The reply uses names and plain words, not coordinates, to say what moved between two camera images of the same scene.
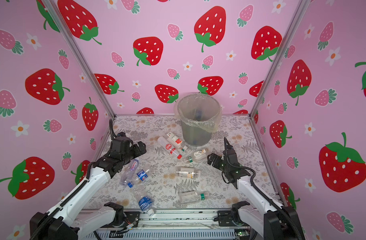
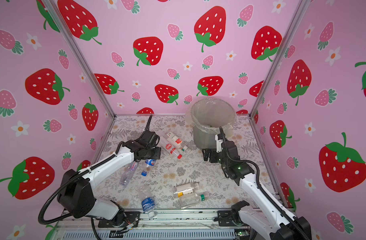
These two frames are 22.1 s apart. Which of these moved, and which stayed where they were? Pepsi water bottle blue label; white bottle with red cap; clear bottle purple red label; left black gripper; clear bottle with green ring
Moved: Pepsi water bottle blue label; left black gripper
Stayed: clear bottle with green ring; white bottle with red cap; clear bottle purple red label
